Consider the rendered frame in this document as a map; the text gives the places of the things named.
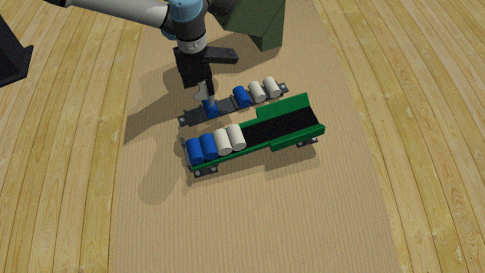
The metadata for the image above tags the dark grey slotted rack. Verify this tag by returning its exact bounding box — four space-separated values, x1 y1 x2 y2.
186 86 275 126

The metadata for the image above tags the white cylinder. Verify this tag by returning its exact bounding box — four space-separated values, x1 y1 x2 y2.
262 77 281 98
248 81 266 103
226 124 246 151
213 129 233 156

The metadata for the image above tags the blue plastic bar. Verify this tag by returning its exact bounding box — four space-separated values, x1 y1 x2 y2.
186 138 205 165
233 86 251 108
201 100 219 119
199 133 219 160

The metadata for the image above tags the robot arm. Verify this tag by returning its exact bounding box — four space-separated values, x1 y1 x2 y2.
43 0 239 64

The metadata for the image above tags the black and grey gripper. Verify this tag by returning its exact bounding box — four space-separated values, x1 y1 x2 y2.
173 44 215 107

